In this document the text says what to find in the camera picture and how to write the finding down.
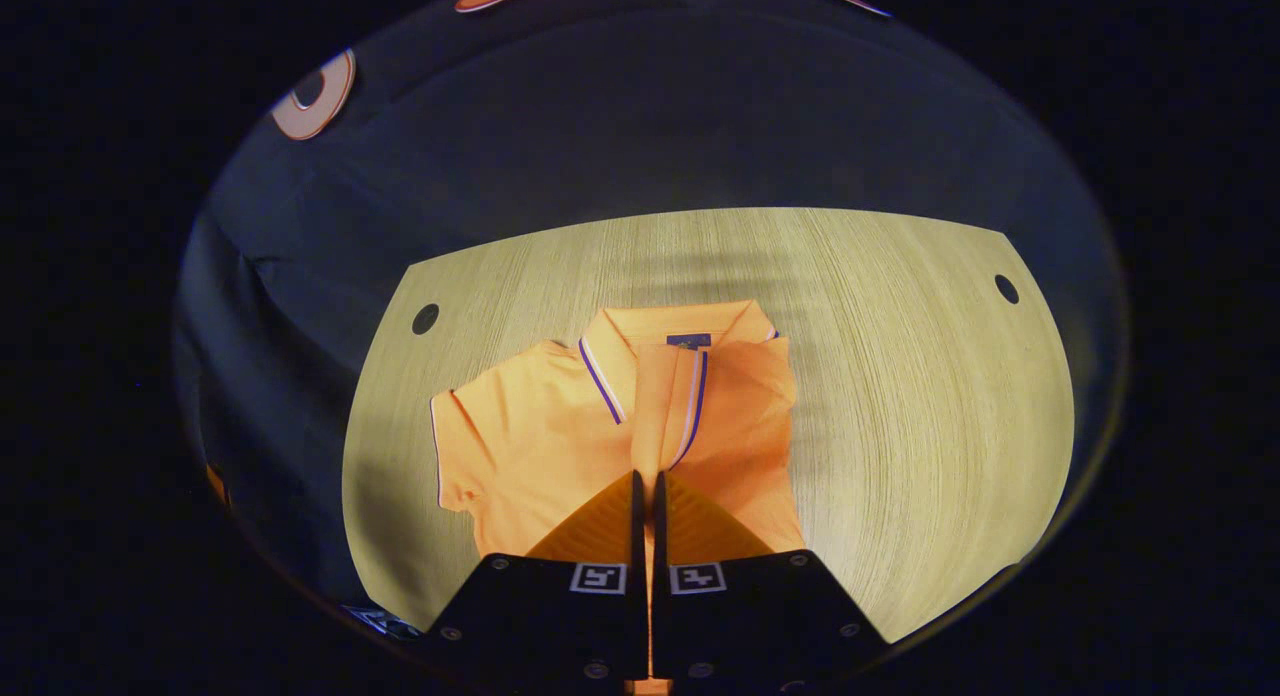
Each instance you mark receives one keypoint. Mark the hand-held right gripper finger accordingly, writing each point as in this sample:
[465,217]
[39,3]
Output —
[638,536]
[659,536]

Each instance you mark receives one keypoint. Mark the orange T-shirt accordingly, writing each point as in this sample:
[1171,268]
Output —
[540,446]

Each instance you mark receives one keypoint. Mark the crumpled white plastic wrap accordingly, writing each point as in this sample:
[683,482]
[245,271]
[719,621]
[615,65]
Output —
[380,621]

